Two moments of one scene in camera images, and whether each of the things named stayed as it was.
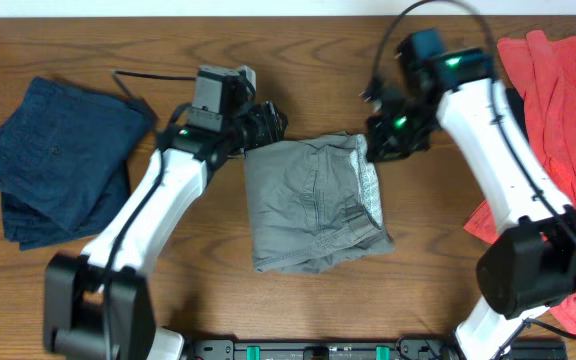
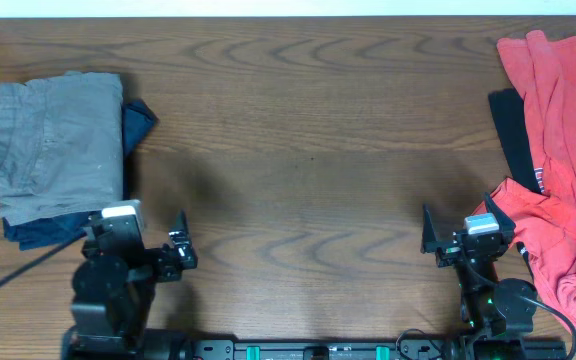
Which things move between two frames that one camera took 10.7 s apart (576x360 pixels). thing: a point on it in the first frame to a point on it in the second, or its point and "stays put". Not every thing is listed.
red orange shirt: x=561 y=84 stays put
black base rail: x=403 y=348 stays put
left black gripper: x=262 y=125 to x=166 y=268
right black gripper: x=376 y=147 to x=447 y=253
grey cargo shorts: x=314 y=204 to x=51 y=145
